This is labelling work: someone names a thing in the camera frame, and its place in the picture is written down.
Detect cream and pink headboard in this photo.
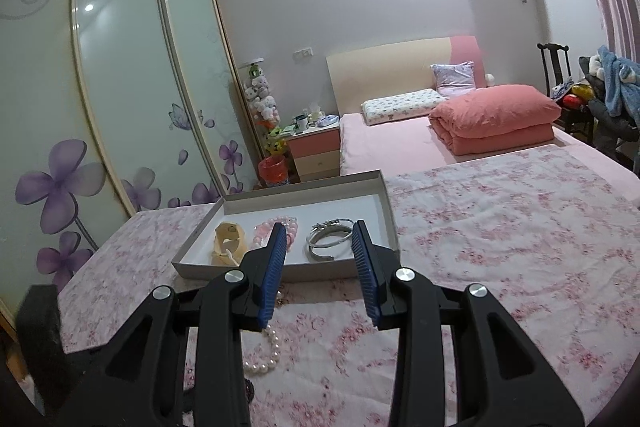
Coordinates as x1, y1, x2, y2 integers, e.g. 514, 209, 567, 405
325, 35, 484, 116

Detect cream bangle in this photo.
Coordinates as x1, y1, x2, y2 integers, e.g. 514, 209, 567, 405
209, 221, 251, 267

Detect red and yellow toys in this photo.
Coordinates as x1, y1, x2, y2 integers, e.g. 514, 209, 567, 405
557, 81, 594, 110

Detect blue garment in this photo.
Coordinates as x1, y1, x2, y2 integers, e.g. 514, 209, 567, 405
597, 45, 640, 118

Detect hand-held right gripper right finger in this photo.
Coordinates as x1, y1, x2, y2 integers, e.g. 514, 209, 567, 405
351, 220, 584, 427

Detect thin silver bangle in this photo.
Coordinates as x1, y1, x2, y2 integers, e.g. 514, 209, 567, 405
310, 217, 356, 236

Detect pink and cream nightstand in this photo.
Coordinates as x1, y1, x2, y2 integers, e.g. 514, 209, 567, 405
285, 126, 342, 183

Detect pink bead bracelet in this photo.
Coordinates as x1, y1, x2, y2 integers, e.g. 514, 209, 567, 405
253, 215, 300, 253

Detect column of plush toys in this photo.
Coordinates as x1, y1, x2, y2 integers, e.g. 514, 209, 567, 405
243, 62, 286, 158

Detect white printed pillow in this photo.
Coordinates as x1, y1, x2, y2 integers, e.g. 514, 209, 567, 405
360, 89, 451, 127

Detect folded pink quilt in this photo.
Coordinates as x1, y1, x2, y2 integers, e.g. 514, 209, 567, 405
428, 84, 562, 156

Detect black wooden chair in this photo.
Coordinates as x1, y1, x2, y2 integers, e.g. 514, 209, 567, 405
537, 42, 574, 100

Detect grey cardboard tray box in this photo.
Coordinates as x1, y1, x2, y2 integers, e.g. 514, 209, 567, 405
171, 170, 401, 284

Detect lilac pillow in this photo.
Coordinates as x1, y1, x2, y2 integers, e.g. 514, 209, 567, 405
429, 61, 476, 97

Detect grey chair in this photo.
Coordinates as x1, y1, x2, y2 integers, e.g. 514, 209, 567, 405
577, 56, 640, 174

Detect red waste bin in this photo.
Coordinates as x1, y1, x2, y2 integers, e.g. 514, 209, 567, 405
257, 155, 291, 189

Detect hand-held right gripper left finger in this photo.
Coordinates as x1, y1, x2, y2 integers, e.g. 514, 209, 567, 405
64, 222, 288, 427

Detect flower print sliding wardrobe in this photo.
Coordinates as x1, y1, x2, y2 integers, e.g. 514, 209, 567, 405
0, 0, 266, 324

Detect wide silver cuff bangle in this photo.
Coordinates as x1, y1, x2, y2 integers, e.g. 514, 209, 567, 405
305, 231, 354, 262

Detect pink bed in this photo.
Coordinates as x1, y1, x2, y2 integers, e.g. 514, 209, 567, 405
338, 111, 640, 188

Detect white pearl bracelet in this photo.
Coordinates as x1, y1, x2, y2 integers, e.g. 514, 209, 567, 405
243, 289, 286, 377

